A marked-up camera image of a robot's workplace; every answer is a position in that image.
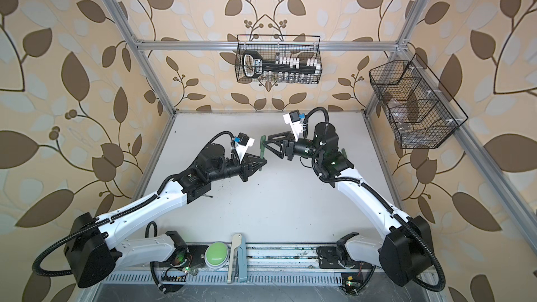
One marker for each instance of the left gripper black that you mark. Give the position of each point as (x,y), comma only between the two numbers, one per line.
(246,165)

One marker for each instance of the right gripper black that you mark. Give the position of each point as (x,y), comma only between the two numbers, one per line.
(287,145)

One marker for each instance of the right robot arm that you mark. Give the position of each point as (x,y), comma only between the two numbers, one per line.
(406,251)

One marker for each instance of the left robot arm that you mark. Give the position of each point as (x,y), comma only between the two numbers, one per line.
(99,245)

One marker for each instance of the black socket holder tool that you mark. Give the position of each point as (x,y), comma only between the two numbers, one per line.
(254,65)

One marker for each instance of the green push button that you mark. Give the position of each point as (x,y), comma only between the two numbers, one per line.
(216,255)

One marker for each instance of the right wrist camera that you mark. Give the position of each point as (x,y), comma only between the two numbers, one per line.
(295,121)

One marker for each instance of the beige blue handled tool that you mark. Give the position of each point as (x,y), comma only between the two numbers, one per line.
(237,259)

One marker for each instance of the wire basket back wall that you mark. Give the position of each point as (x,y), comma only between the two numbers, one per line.
(302,45)

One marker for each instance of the wire basket wall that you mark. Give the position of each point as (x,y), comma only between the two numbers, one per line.
(302,45)
(420,110)

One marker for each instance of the aluminium front rail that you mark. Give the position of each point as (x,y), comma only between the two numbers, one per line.
(259,255)

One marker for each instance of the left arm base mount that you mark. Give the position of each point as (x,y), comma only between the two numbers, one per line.
(192,256)

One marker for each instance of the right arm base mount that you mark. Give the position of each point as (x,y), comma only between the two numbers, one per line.
(328,258)

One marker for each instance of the wire basket right wall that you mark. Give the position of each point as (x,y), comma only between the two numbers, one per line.
(420,110)

